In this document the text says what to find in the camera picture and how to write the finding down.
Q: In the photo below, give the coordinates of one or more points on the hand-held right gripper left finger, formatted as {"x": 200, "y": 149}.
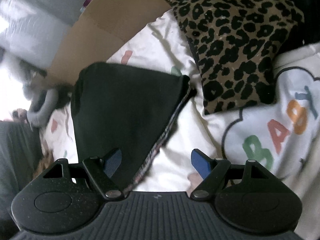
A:
{"x": 112, "y": 162}

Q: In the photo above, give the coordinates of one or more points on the grey neck pillow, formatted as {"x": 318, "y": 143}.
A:
{"x": 40, "y": 112}

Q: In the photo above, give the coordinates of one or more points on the white printed bed sheet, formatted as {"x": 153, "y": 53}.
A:
{"x": 195, "y": 130}

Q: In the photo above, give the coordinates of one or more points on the dark green cushion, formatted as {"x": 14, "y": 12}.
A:
{"x": 15, "y": 167}

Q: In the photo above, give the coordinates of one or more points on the leopard print cloth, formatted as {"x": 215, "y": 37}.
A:
{"x": 237, "y": 42}

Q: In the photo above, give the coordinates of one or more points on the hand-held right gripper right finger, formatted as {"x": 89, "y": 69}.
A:
{"x": 200, "y": 163}

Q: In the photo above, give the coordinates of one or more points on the black bear-print pants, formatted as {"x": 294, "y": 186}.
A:
{"x": 120, "y": 110}

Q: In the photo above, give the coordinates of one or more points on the dark cloth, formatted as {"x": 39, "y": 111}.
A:
{"x": 310, "y": 10}

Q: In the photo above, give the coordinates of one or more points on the cardboard box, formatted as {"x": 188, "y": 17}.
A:
{"x": 105, "y": 25}

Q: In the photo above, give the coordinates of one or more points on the black cloth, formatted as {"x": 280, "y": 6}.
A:
{"x": 63, "y": 97}

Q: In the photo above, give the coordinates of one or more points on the purple white packet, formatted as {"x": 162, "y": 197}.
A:
{"x": 87, "y": 1}

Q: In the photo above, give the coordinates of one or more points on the brown teddy bear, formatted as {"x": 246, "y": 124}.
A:
{"x": 20, "y": 115}

